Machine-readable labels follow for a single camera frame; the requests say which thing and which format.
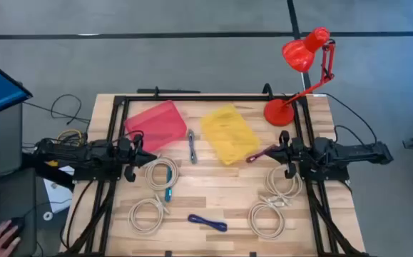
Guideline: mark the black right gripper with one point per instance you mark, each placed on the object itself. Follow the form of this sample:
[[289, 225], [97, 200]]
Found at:
[[295, 153]]

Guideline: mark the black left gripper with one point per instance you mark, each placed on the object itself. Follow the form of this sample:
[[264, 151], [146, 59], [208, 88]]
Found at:
[[131, 153]]

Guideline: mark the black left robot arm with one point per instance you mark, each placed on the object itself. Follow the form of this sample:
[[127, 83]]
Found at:
[[85, 157]]

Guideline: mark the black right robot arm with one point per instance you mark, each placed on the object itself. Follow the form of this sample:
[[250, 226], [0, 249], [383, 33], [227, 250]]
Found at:
[[352, 151]]

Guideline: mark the red translucent plastic tray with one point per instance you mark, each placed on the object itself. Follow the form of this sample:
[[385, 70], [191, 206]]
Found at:
[[159, 123]]

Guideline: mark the red desk lamp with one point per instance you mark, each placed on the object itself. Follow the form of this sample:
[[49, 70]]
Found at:
[[279, 112]]

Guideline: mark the yellow translucent plastic tray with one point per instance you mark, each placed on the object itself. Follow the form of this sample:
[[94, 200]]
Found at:
[[227, 133]]

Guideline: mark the white paper sheet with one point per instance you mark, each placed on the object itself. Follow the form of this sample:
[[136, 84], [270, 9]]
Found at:
[[58, 196]]

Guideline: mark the grey side desk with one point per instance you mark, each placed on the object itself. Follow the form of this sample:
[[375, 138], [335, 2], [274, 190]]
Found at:
[[6, 150]]

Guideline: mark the black computer mouse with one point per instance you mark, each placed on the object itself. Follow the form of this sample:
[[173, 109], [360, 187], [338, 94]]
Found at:
[[16, 224]]

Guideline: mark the black aluminium table frame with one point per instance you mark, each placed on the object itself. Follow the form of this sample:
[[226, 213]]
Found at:
[[209, 98]]

